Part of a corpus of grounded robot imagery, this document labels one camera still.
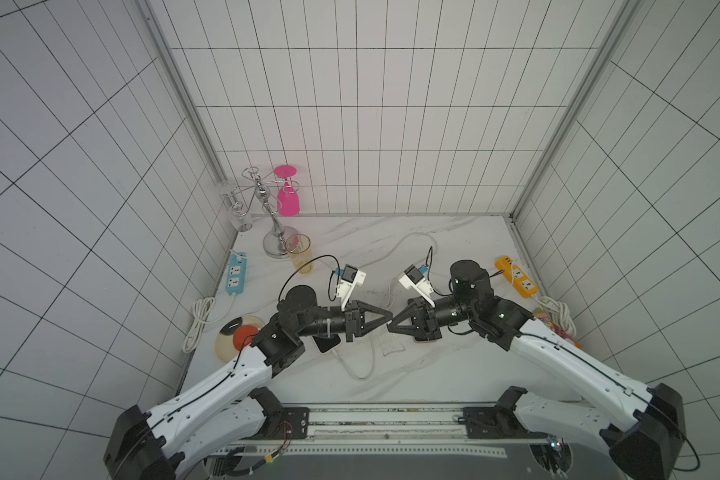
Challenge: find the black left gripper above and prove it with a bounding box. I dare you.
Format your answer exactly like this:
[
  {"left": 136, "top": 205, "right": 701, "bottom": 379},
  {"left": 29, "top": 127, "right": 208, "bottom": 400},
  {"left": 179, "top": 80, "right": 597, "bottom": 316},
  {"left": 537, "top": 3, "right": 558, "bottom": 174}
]
[{"left": 298, "top": 298, "right": 392, "bottom": 342}]

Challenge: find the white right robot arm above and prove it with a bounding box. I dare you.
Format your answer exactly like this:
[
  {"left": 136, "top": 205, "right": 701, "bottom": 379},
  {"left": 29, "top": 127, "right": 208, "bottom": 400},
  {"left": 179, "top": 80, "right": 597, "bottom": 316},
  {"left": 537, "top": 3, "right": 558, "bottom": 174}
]
[{"left": 387, "top": 260, "right": 690, "bottom": 479}]

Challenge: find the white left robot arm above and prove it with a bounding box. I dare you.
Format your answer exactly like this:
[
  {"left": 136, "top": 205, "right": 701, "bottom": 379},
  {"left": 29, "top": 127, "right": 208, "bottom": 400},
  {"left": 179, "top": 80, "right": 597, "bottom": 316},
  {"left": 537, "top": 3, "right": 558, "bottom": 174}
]
[{"left": 103, "top": 285, "right": 393, "bottom": 479}]

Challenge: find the yellow tinted drinking glass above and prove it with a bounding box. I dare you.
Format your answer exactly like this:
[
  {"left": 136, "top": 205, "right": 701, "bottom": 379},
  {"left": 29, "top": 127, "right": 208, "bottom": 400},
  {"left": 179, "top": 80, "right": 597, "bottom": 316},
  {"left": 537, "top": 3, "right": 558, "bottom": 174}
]
[{"left": 285, "top": 233, "right": 313, "bottom": 275}]

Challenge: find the orange power strip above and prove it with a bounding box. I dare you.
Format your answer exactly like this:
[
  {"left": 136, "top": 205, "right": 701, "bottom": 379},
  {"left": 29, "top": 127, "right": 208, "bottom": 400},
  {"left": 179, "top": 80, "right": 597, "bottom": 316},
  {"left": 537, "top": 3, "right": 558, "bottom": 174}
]
[{"left": 495, "top": 256, "right": 539, "bottom": 299}]

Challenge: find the chrome glass holder stand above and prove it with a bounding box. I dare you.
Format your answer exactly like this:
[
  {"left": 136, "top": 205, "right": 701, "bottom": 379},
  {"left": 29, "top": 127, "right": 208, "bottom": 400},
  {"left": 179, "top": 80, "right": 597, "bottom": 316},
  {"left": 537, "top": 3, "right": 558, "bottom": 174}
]
[{"left": 233, "top": 167, "right": 297, "bottom": 259}]

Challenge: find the red bowl on plate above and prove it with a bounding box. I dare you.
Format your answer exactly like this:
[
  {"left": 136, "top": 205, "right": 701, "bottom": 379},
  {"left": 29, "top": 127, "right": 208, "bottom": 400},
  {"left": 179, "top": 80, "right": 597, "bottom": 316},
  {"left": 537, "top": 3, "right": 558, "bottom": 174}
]
[{"left": 214, "top": 315, "right": 264, "bottom": 364}]

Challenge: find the colourful candy bag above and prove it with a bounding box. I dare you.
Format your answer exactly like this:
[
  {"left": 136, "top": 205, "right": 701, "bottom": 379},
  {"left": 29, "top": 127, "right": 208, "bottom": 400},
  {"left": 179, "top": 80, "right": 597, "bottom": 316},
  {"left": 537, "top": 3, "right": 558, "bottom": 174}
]
[{"left": 534, "top": 308, "right": 582, "bottom": 349}]

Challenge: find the teal power strip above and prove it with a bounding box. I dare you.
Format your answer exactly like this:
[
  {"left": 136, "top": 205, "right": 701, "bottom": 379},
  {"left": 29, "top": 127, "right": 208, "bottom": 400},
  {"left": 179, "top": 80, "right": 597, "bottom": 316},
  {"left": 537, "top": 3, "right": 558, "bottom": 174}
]
[{"left": 225, "top": 251, "right": 247, "bottom": 295}]

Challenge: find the pink wine glass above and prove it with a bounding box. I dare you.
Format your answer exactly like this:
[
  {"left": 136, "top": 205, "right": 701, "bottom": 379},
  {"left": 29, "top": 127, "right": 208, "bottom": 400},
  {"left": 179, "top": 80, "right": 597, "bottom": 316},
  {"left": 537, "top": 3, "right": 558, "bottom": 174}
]
[{"left": 273, "top": 165, "right": 301, "bottom": 217}]

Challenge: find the clear wine glass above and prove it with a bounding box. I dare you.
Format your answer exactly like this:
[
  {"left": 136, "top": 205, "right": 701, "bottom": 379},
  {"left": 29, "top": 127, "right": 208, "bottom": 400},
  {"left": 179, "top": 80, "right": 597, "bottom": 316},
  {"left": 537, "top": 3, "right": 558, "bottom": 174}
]
[{"left": 217, "top": 179, "right": 253, "bottom": 233}]

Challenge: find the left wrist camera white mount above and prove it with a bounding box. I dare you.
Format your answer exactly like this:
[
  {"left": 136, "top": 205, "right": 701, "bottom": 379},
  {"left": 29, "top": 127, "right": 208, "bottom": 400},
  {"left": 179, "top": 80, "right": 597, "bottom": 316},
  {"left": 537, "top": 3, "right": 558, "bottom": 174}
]
[{"left": 336, "top": 264, "right": 366, "bottom": 311}]

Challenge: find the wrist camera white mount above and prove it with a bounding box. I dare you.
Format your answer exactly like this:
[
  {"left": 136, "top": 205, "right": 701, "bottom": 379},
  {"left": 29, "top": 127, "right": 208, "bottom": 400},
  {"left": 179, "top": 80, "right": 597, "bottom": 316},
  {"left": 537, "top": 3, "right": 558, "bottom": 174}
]
[
  {"left": 399, "top": 265, "right": 435, "bottom": 307},
  {"left": 336, "top": 264, "right": 366, "bottom": 311}
]

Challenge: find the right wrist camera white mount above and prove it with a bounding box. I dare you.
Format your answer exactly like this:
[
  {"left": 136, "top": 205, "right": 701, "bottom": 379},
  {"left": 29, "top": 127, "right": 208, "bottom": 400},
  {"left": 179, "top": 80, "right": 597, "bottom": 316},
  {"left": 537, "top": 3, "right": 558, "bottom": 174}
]
[{"left": 399, "top": 265, "right": 435, "bottom": 307}]

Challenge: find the metal base rail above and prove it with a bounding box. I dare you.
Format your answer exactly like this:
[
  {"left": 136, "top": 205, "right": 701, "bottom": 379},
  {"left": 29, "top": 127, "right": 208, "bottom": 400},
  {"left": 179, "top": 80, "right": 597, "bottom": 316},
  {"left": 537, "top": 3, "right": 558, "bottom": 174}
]
[{"left": 202, "top": 403, "right": 573, "bottom": 479}]

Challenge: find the white coiled cord right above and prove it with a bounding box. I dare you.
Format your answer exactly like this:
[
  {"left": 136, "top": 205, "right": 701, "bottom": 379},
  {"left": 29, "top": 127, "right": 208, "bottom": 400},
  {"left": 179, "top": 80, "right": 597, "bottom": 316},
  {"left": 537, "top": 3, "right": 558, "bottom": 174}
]
[{"left": 536, "top": 295, "right": 577, "bottom": 338}]

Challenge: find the white coiled cord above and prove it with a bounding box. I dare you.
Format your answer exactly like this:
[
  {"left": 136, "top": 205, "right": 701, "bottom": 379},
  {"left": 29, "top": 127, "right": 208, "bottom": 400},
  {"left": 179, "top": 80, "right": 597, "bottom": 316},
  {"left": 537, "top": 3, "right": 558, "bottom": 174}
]
[
  {"left": 181, "top": 296, "right": 217, "bottom": 354},
  {"left": 536, "top": 295, "right": 577, "bottom": 338}
]

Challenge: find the white coiled cord left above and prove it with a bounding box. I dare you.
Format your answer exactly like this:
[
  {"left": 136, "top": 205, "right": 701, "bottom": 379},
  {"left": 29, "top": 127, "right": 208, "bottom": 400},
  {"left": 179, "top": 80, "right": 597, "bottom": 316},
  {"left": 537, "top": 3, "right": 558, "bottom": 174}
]
[{"left": 181, "top": 296, "right": 217, "bottom": 354}]

